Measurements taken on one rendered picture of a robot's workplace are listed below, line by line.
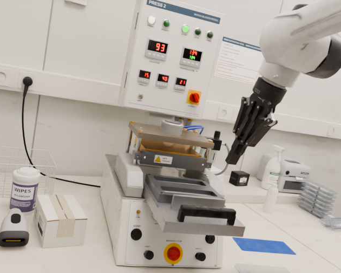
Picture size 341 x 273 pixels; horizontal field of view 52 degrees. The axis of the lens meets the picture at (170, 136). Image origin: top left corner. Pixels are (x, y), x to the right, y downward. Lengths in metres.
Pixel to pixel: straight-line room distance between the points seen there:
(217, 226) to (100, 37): 1.06
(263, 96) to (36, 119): 1.08
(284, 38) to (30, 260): 0.83
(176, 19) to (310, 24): 0.75
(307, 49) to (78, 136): 1.21
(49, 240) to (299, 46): 0.83
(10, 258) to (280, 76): 0.83
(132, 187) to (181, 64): 0.53
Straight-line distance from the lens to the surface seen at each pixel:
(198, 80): 1.38
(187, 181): 1.12
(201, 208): 0.87
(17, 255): 1.08
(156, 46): 1.32
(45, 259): 1.07
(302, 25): 0.68
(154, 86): 1.33
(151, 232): 1.08
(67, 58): 1.63
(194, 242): 1.13
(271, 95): 0.85
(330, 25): 0.65
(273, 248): 1.44
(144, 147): 1.15
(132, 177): 1.06
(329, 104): 2.57
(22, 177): 1.24
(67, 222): 1.09
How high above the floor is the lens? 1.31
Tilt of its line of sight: 10 degrees down
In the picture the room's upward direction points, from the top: 12 degrees clockwise
